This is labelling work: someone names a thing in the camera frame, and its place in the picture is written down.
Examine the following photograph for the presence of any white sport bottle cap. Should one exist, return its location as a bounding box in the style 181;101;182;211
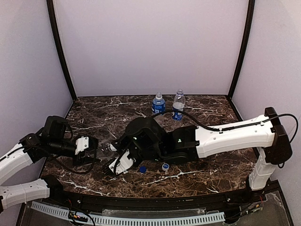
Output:
110;144;117;152

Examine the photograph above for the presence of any small clear bottle white cap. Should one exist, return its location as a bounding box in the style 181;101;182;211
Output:
97;140;111;156

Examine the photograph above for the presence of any blue Pepsi bottle cap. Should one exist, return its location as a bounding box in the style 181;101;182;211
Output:
139;166;147;173

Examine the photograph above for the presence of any white blue bottle cap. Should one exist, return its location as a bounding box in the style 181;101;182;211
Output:
162;163;169;171

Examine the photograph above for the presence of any Pocari Sweat bottle blue label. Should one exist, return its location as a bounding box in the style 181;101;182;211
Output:
151;92;166;115

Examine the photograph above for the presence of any Pepsi bottle blue label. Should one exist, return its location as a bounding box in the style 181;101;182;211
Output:
171;89;187;122

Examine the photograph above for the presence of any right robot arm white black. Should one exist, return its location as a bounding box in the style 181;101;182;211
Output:
107;107;293;191

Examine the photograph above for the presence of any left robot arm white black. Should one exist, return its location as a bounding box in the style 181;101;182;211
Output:
0;116;98;211

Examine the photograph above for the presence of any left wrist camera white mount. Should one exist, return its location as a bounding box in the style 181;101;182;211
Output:
75;136;89;155

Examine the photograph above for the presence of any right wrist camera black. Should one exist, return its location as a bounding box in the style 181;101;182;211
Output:
102;150;135;177

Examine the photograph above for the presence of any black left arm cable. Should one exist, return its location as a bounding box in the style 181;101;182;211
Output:
46;122;98;175

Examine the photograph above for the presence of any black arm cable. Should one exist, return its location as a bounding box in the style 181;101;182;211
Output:
46;122;98;175
150;111;299;144

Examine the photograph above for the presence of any black table front rail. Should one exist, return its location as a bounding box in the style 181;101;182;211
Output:
45;173;271;212

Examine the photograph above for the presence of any small circuit board with wires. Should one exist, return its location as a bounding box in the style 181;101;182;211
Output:
67;211;89;223

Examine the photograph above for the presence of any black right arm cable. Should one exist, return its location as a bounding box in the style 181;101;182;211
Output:
150;111;299;144

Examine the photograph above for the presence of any grey slotted cable duct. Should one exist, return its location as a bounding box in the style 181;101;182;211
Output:
31;202;225;226

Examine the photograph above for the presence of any black left corner post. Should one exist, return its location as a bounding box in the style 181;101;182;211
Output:
46;0;77;102

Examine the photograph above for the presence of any black corner post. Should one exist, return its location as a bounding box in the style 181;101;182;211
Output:
228;0;255;100
46;0;77;102

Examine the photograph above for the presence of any black right corner post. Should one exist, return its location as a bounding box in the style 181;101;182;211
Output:
228;0;255;100

